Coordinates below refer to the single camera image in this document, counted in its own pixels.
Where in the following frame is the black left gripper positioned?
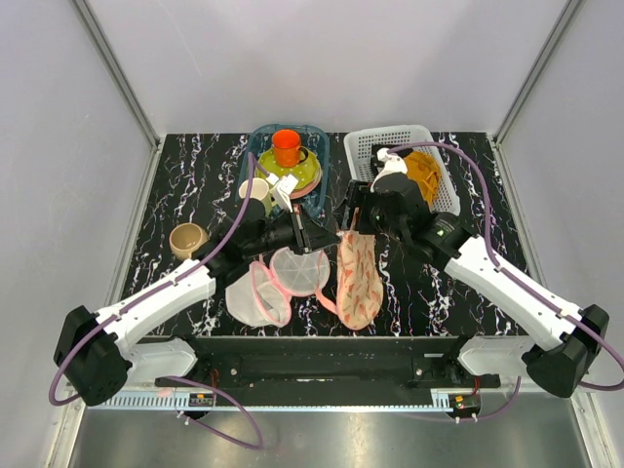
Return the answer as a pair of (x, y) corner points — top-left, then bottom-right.
(245, 203), (341, 258)

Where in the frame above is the floral mesh laundry bag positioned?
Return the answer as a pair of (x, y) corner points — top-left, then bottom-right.
(317, 230), (384, 331)

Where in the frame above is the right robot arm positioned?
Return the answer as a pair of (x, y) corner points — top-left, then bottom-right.
(334, 174), (609, 398)

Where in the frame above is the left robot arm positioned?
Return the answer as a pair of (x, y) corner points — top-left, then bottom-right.
(48, 202), (338, 407)

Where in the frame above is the black bra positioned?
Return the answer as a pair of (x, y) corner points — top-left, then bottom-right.
(370, 144), (392, 183)

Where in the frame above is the mustard yellow bra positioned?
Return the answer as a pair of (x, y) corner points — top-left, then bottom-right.
(404, 151), (442, 207)

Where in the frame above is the white pink-trimmed laundry bag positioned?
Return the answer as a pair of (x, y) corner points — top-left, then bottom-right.
(225, 248), (331, 328)

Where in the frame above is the white plastic perforated basket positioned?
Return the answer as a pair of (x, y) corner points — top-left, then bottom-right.
(343, 125), (461, 215)

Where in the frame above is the pink plate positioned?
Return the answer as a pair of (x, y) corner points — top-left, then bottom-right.
(290, 169), (323, 200)

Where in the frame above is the lime green dotted plate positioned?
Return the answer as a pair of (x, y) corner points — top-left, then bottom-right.
(258, 146), (321, 190)

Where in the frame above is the teal transparent plastic bin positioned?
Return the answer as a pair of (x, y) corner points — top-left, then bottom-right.
(238, 124), (331, 219)

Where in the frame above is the orange mug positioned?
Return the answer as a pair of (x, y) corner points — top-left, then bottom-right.
(271, 129), (301, 168)

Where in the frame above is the light green mug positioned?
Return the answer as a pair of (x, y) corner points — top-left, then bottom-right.
(238, 177), (273, 216)

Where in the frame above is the beige ceramic cup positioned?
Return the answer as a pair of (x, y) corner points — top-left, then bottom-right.
(169, 222), (209, 261)

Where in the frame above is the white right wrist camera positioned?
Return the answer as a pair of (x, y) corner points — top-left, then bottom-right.
(370, 147), (408, 193)

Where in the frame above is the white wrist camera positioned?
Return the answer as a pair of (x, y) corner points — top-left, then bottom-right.
(370, 147), (408, 193)
(266, 173), (298, 213)

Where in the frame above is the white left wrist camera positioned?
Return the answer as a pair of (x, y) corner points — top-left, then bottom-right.
(266, 173), (298, 213)

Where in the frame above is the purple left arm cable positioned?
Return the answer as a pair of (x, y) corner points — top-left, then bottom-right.
(48, 152), (284, 408)

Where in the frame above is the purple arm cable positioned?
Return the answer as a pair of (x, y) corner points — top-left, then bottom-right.
(48, 152), (284, 408)
(382, 140), (624, 391)

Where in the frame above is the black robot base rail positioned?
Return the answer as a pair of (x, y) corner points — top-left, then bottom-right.
(182, 336), (500, 408)

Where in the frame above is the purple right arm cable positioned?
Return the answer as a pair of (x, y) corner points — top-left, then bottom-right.
(382, 140), (624, 391)

